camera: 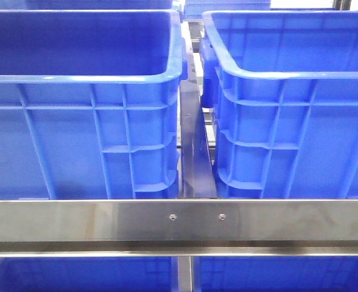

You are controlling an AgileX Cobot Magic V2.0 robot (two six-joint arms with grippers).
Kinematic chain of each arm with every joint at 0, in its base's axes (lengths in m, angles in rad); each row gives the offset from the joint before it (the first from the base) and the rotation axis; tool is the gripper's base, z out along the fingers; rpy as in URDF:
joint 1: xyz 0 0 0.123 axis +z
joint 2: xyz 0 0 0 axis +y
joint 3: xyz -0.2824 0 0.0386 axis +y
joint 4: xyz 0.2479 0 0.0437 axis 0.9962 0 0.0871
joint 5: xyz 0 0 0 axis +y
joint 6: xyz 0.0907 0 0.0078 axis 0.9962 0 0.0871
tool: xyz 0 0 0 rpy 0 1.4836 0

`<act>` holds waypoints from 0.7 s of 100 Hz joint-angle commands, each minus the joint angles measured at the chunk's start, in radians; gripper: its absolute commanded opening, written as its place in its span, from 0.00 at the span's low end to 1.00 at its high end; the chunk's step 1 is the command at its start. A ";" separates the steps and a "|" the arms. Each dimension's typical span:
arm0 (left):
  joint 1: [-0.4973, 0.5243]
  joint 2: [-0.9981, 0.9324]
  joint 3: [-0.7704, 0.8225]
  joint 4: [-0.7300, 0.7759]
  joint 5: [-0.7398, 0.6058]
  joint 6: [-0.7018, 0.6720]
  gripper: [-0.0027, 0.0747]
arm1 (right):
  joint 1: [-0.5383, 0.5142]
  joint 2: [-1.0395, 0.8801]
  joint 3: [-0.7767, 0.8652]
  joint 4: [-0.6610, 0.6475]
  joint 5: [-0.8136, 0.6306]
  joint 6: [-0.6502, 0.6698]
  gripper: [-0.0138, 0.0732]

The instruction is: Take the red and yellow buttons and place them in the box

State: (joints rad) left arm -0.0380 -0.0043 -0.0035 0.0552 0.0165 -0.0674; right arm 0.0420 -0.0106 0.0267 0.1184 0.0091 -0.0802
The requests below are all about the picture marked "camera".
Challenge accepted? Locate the left blue plastic crate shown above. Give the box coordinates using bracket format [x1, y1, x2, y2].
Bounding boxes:
[0, 10, 186, 200]

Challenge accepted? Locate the blue plastic crate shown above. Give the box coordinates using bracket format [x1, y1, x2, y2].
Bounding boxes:
[0, 10, 186, 200]
[200, 10, 358, 199]

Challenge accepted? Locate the right blue plastic crate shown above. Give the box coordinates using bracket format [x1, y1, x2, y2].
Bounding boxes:
[200, 10, 358, 199]

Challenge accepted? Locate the lower right blue crate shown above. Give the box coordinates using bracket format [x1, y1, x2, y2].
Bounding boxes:
[197, 256, 358, 291]

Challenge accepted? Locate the rear right blue crate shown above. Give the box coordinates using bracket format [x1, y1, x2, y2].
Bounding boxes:
[184, 0, 271, 20]

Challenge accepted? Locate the lower left blue crate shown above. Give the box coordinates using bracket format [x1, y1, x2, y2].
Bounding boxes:
[0, 257, 178, 291]

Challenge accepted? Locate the rear left blue crate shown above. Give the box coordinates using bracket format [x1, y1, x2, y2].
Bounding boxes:
[0, 0, 181, 11]

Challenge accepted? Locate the stainless steel rack frame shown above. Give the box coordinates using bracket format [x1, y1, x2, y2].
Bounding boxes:
[0, 20, 358, 291]

